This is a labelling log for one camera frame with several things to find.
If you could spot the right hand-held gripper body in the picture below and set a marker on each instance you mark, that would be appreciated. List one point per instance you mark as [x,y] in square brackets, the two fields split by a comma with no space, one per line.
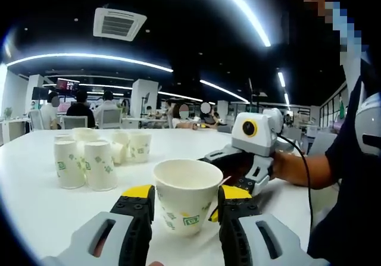
[259,141]

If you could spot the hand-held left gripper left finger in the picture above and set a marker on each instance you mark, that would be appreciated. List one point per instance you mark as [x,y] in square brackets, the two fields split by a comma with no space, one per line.
[131,224]

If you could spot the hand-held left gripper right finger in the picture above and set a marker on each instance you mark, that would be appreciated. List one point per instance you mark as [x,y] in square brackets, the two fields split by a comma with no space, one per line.
[238,227]

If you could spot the printed paper cup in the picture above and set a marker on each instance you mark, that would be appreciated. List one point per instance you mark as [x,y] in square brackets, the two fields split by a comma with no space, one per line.
[184,206]

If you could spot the cluster of paper cups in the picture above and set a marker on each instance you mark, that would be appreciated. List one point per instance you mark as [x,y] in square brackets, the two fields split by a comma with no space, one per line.
[71,165]

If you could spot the person's right hand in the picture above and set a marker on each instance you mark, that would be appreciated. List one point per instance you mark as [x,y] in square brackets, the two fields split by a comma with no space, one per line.
[285,167]

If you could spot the person's left hand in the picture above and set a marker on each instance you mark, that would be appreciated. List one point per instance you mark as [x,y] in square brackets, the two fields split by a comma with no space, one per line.
[157,264]

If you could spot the black overhead stand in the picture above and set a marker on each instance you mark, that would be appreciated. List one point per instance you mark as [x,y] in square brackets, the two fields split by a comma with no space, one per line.
[259,93]

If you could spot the ceiling light strip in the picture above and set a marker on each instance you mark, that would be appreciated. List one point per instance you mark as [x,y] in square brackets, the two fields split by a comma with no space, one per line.
[254,20]
[223,90]
[287,100]
[89,56]
[281,79]

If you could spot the grey office chair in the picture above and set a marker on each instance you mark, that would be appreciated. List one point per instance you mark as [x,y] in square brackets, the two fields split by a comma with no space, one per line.
[321,144]

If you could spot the white table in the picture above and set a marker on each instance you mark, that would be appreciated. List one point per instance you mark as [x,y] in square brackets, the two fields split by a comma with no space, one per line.
[44,212]

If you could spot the green hanging item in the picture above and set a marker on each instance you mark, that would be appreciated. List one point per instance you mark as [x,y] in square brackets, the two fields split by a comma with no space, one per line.
[342,108]

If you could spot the black tripod stand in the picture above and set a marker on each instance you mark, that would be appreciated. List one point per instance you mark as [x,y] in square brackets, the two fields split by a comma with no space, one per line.
[146,99]

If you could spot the white office chair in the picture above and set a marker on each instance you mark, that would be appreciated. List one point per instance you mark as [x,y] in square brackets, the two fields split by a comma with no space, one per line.
[110,118]
[35,120]
[74,122]

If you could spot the white grey worn device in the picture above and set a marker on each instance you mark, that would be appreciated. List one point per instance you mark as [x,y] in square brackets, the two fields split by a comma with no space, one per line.
[369,120]

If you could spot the white low cabinet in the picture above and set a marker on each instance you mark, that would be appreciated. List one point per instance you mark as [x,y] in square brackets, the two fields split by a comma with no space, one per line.
[15,130]

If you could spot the black monitor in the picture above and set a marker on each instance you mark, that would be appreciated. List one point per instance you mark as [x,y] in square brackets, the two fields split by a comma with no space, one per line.
[40,92]

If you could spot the potted green plant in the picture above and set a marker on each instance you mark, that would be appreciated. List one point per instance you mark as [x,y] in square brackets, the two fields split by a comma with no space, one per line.
[8,112]

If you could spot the ceiling air conditioner unit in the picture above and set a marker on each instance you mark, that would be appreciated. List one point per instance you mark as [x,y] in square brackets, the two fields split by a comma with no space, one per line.
[119,25]

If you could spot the wall screen with red picture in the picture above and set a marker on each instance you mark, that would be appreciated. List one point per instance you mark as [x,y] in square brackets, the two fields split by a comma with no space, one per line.
[68,84]

